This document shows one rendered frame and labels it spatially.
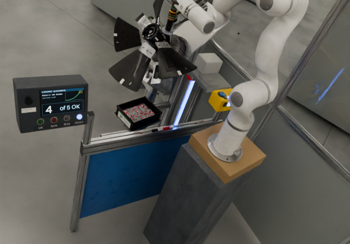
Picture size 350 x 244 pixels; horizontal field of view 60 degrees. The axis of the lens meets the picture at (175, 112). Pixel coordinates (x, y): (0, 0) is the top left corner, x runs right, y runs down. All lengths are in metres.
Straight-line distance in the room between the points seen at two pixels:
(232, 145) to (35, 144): 1.72
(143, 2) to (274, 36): 3.21
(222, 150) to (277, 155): 0.75
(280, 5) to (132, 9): 3.45
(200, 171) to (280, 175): 0.82
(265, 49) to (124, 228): 1.60
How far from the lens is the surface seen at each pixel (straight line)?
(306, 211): 2.19
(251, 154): 1.64
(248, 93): 1.26
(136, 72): 1.86
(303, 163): 2.09
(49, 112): 1.28
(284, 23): 1.27
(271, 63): 1.27
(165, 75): 1.66
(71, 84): 1.26
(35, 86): 1.23
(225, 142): 1.48
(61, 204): 2.37
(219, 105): 1.78
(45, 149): 2.67
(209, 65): 2.33
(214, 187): 1.51
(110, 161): 1.76
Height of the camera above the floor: 2.02
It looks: 38 degrees down
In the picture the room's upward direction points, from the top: 21 degrees clockwise
